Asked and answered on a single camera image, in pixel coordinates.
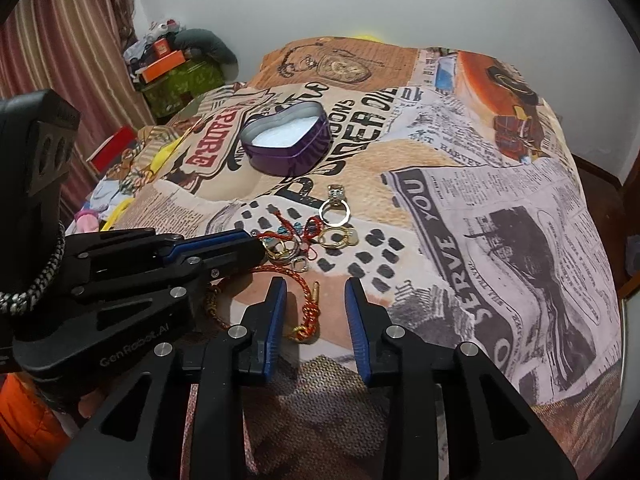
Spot newspaper print bedspread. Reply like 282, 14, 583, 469
115, 37, 623, 479

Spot striped red curtain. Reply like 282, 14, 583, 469
1, 0, 154, 220

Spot red beaded string bracelet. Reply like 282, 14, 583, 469
255, 210, 326, 262

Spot braided grey cable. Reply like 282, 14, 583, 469
0, 224, 68, 316

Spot orange braided cord bracelet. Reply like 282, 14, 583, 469
204, 263, 322, 344

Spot red and white box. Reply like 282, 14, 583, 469
87, 126, 138, 174

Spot gold hoop rings cluster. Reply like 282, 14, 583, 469
262, 237, 309, 273

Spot silver ring with stone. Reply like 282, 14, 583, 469
318, 183, 353, 228

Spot orange box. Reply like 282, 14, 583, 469
140, 51, 186, 84

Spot green patterned box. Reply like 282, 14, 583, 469
141, 60, 224, 119

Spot orange cloth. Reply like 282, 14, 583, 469
1, 374, 70, 477

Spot purple heart-shaped tin box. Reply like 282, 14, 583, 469
239, 102, 332, 177

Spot gold ring with stone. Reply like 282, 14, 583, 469
316, 225, 360, 250

